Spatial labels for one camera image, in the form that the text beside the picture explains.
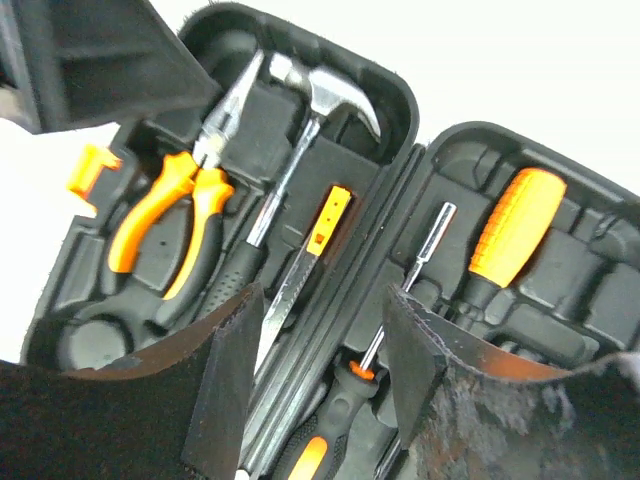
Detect small steel hammer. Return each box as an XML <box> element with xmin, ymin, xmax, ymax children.
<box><xmin>198</xmin><ymin>53</ymin><xmax>381</xmax><ymax>319</ymax></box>

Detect orange black long-nose pliers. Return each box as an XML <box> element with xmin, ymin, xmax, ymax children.
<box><xmin>107</xmin><ymin>49</ymin><xmax>266</xmax><ymax>326</ymax></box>

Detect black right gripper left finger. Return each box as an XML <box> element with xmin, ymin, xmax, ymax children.
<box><xmin>1</xmin><ymin>283</ymin><xmax>264</xmax><ymax>479</ymax></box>

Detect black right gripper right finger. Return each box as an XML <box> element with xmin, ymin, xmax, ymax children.
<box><xmin>383</xmin><ymin>286</ymin><xmax>639</xmax><ymax>479</ymax></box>

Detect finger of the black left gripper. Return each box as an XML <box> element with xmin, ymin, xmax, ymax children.
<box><xmin>1</xmin><ymin>1</ymin><xmax>214</xmax><ymax>134</ymax></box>

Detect black plastic tool case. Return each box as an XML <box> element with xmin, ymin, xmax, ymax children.
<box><xmin>5</xmin><ymin>1</ymin><xmax>639</xmax><ymax>479</ymax></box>

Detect black orange handled screwdriver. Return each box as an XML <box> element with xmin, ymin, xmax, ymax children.
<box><xmin>271</xmin><ymin>201</ymin><xmax>458</xmax><ymax>479</ymax></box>

